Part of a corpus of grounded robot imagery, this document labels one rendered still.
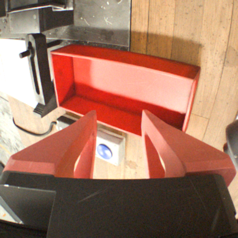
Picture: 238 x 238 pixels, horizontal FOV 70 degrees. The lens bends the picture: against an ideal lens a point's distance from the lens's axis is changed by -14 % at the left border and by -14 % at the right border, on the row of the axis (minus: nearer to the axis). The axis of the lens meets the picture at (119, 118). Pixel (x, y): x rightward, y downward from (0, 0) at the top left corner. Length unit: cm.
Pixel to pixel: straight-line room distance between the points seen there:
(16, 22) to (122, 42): 20
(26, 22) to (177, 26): 25
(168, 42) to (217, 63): 8
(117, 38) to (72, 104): 16
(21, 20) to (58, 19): 7
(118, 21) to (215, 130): 24
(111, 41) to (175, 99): 15
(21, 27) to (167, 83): 27
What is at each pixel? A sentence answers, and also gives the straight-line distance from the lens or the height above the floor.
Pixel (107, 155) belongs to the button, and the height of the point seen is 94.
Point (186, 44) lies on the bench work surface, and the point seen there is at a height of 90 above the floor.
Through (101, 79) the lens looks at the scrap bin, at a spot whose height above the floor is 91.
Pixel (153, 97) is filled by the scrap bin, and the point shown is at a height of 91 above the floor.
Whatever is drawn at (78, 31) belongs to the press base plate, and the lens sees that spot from 39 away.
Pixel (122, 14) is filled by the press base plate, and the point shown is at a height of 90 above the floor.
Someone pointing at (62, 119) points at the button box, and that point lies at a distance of 49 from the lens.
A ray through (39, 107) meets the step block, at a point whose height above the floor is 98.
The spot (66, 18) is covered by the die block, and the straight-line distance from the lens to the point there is 38.
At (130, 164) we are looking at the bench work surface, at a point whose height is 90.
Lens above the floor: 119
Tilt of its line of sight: 46 degrees down
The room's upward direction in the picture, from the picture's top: 134 degrees counter-clockwise
